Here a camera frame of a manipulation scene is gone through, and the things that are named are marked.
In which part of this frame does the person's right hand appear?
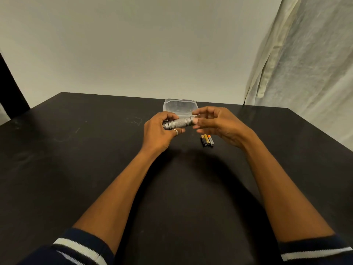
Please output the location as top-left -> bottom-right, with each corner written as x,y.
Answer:
191,106 -> 256,150

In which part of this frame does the person's left hand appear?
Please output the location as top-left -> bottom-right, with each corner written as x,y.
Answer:
140,111 -> 186,155

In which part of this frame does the grey metal flashlight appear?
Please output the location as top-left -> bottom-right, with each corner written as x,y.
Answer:
162,116 -> 195,131

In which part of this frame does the clear plastic container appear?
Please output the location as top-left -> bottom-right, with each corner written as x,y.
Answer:
163,98 -> 199,118

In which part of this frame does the person's left forearm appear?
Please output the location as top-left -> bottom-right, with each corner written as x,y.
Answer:
73,149 -> 163,255

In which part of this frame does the person's right forearm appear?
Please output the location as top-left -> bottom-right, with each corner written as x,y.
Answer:
241,134 -> 335,243

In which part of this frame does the white curtain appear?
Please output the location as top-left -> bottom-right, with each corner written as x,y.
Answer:
243,0 -> 353,151

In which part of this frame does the navy striped sweater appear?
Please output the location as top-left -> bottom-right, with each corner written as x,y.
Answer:
18,228 -> 353,265

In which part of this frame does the black door frame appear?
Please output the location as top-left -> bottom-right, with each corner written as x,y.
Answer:
0,52 -> 31,120

